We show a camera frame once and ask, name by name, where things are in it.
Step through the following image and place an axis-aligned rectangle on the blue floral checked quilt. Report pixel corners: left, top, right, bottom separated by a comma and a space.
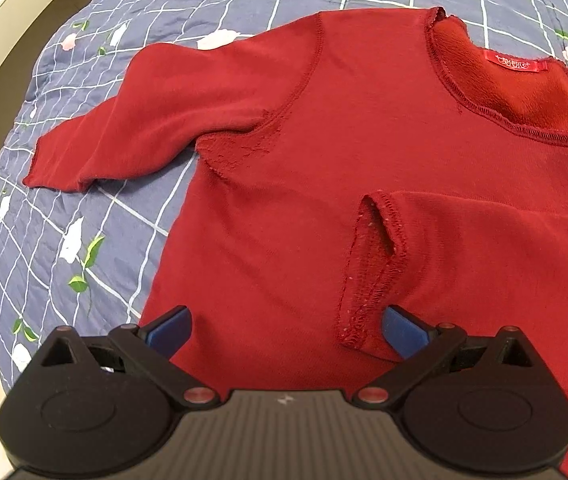
0, 0, 568, 387

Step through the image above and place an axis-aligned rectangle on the red knit sweater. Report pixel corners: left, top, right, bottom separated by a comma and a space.
25, 8, 568, 474

